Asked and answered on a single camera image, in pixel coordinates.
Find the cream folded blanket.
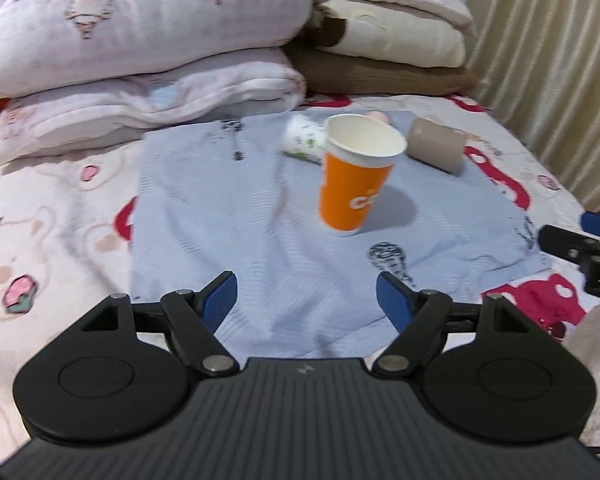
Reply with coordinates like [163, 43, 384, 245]
[312, 0, 469, 69]

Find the pink cartoon folded quilt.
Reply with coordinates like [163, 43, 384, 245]
[0, 0, 322, 101]

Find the orange paper cup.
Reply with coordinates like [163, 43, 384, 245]
[317, 113, 408, 238]

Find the beige pleated curtain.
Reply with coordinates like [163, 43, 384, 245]
[466, 0, 600, 217]

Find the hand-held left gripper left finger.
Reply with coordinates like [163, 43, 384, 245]
[80, 270, 241, 376]

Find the pink fleece folded blanket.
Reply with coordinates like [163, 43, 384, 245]
[0, 47, 307, 169]

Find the brown folded blanket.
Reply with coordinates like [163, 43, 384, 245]
[284, 40, 481, 97]

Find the taupe cup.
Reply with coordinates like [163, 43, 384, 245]
[408, 117, 467, 177]

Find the light blue cloth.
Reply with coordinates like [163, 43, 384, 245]
[129, 109, 552, 358]

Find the grey fleece cloth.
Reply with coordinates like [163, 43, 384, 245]
[562, 302, 600, 454]

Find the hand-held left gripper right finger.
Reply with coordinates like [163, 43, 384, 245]
[372, 271, 537, 375]

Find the white green-printed paper cup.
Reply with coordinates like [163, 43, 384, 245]
[281, 113, 329, 166]

